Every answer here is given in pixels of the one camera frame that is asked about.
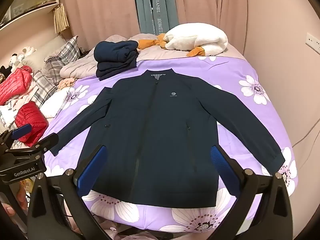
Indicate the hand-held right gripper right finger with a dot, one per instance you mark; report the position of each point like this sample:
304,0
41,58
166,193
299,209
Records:
222,170

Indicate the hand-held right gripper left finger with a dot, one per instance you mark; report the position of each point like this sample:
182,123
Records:
91,170

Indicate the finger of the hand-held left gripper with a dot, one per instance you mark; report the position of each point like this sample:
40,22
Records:
21,132
42,143

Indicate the navy zip jacket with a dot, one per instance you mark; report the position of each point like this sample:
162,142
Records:
155,130

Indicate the pile of pale clothes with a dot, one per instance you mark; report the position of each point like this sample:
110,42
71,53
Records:
57,102

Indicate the folded navy clothes stack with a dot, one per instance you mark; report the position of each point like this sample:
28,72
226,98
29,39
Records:
115,57

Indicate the person's left hand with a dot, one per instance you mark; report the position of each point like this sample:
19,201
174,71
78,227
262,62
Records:
6,209

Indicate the red down jacket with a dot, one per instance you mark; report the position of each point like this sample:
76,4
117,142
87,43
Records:
31,123
15,85

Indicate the plaid pillow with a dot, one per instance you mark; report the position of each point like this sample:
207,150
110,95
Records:
62,57
43,85

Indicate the small beige plush toy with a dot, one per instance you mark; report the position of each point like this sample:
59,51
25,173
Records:
66,83

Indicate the purple floral bed sheet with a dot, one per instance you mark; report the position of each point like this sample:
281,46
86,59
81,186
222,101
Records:
250,105

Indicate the black and white plush toy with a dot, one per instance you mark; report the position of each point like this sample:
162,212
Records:
11,61

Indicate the white goose plush toy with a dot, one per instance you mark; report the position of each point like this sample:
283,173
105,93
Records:
197,38

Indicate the pink curtain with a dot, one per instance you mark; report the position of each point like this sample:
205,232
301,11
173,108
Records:
100,10

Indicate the teal printed curtain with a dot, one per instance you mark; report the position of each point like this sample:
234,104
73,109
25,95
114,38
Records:
156,7

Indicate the beige fringed wall hanging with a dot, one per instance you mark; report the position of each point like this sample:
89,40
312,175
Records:
60,17

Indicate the white wall socket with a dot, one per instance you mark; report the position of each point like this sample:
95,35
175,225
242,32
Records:
313,41

